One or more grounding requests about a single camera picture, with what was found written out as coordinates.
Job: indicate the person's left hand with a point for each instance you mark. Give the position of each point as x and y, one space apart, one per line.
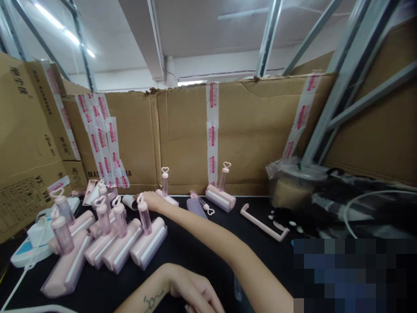
190 288

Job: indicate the person's right hand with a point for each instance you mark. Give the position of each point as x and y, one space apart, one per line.
151 198

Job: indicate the person's right fingers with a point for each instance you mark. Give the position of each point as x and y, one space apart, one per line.
140 197

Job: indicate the person's left fingers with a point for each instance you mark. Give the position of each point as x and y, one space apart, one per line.
213 300

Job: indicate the grey sticky paper roll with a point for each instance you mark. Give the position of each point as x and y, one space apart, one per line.
129 202

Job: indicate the pink plastic cover parts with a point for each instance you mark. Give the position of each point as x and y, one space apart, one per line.
94 192

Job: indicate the cluster of pink lint rollers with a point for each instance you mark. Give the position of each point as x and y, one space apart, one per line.
110 241

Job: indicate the lilac sticky paper roll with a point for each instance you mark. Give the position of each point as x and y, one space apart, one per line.
195 208

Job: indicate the small cardboard box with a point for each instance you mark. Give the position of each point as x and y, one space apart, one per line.
75 176

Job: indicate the tall taped cardboard box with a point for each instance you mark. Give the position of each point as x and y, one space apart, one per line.
55 107

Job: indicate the white power strip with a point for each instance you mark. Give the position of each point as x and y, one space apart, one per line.
29 252

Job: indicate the large printed cardboard box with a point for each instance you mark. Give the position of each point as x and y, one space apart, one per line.
22 146

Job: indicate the plastic cup in clear bag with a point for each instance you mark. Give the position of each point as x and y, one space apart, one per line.
294 182

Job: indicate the ceiling light tube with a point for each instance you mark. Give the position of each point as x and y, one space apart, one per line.
65 31

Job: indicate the plain cardboard sheet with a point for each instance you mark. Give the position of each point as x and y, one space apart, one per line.
384 124

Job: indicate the pink plastic roller bracket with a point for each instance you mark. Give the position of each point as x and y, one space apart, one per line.
260 223

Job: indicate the taped cardboard wall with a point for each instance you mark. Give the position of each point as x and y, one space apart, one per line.
254 130

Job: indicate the dark metal rack frame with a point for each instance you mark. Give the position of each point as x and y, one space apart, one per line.
36 36

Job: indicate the grey metal rack frame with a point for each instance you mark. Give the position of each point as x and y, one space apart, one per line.
345 84

